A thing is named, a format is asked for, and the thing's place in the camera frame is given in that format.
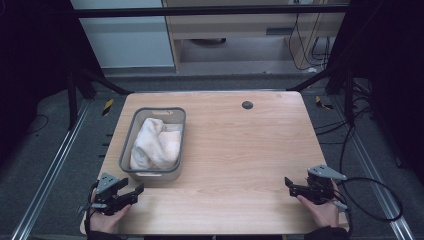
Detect aluminium floor rail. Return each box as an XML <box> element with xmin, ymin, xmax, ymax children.
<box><xmin>332</xmin><ymin>95</ymin><xmax>416</xmax><ymax>240</ymax></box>
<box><xmin>11</xmin><ymin>99</ymin><xmax>92</xmax><ymax>240</ymax></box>

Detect thin black floor cable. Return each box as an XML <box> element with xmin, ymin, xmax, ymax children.
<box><xmin>25</xmin><ymin>113</ymin><xmax>50</xmax><ymax>136</ymax></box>

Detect grey plastic basket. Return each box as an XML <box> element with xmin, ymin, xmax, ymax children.
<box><xmin>118</xmin><ymin>106</ymin><xmax>187</xmax><ymax>183</ymax></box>

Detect black horizontal frame bar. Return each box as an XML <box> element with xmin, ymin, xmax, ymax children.
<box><xmin>73</xmin><ymin>4</ymin><xmax>352</xmax><ymax>19</ymax></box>

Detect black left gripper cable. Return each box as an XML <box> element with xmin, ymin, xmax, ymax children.
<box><xmin>83</xmin><ymin>181</ymin><xmax>100</xmax><ymax>235</ymax></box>

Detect person's right hand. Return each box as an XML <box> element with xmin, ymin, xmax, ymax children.
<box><xmin>296</xmin><ymin>179</ymin><xmax>342</xmax><ymax>230</ymax></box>

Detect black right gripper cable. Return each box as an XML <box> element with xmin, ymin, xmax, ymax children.
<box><xmin>333</xmin><ymin>176</ymin><xmax>404</xmax><ymax>223</ymax></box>

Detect white cabinet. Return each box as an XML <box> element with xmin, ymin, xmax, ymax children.
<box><xmin>70</xmin><ymin>0</ymin><xmax>176</xmax><ymax>70</ymax></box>

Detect black metal stand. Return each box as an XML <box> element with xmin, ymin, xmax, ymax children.
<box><xmin>285</xmin><ymin>62</ymin><xmax>356</xmax><ymax>128</ymax></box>
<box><xmin>65</xmin><ymin>68</ymin><xmax>135</xmax><ymax>132</ymax></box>

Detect yellow black striped tape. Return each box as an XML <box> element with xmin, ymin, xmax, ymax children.
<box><xmin>314</xmin><ymin>95</ymin><xmax>334</xmax><ymax>111</ymax></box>
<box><xmin>101</xmin><ymin>98</ymin><xmax>115</xmax><ymax>117</ymax></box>

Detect black cables under desk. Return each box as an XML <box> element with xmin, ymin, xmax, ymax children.
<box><xmin>287</xmin><ymin>12</ymin><xmax>332</xmax><ymax>72</ymax></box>

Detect white towel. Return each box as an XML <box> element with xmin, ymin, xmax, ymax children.
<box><xmin>129</xmin><ymin>117</ymin><xmax>184</xmax><ymax>171</ymax></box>

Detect light wooden desk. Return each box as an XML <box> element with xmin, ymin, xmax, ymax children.
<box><xmin>161</xmin><ymin>0</ymin><xmax>352</xmax><ymax>73</ymax></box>

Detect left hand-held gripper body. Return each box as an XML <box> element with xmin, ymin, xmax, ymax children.
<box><xmin>77</xmin><ymin>172</ymin><xmax>134</xmax><ymax>217</ymax></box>

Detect person's left hand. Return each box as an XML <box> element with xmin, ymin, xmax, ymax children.
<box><xmin>88</xmin><ymin>188</ymin><xmax>133</xmax><ymax>235</ymax></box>

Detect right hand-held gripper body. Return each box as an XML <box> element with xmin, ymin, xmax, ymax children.
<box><xmin>301</xmin><ymin>164</ymin><xmax>350</xmax><ymax>212</ymax></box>

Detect black floor cables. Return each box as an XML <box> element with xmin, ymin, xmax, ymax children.
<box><xmin>314</xmin><ymin>77</ymin><xmax>376</xmax><ymax>175</ymax></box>

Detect black curtain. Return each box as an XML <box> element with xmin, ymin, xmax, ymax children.
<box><xmin>0</xmin><ymin>0</ymin><xmax>104</xmax><ymax>166</ymax></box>
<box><xmin>328</xmin><ymin>0</ymin><xmax>424</xmax><ymax>186</ymax></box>

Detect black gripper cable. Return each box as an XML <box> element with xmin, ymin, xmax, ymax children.
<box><xmin>83</xmin><ymin>181</ymin><xmax>100</xmax><ymax>235</ymax></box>
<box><xmin>333</xmin><ymin>176</ymin><xmax>404</xmax><ymax>223</ymax></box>

